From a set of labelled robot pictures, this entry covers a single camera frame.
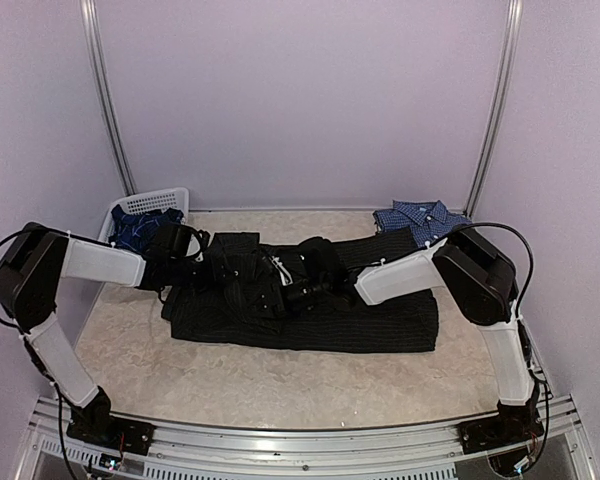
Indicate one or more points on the aluminium frame post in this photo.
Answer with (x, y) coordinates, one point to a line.
(497, 107)
(98, 65)

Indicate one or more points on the left aluminium frame post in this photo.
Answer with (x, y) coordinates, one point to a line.
(98, 65)

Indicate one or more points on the right aluminium frame post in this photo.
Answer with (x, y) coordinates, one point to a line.
(497, 107)

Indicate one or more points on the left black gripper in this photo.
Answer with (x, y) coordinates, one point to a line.
(214, 277)

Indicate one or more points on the black pinstripe long sleeve shirt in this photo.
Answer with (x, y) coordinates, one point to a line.
(251, 311)

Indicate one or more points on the blue checked shirt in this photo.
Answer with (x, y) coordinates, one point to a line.
(427, 221)

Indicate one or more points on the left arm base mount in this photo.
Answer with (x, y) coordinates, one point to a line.
(95, 424)

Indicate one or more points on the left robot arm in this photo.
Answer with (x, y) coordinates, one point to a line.
(38, 258)

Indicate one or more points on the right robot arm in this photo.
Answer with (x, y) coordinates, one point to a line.
(481, 280)

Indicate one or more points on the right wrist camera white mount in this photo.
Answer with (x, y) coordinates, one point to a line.
(285, 276)

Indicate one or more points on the white plastic laundry basket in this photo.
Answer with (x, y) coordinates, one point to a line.
(176, 198)

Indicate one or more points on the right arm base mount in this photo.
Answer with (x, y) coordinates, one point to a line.
(511, 425)

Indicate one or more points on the front aluminium rail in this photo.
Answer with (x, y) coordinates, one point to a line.
(430, 450)

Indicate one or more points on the dark blue plaid shirt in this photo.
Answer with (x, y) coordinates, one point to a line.
(134, 232)

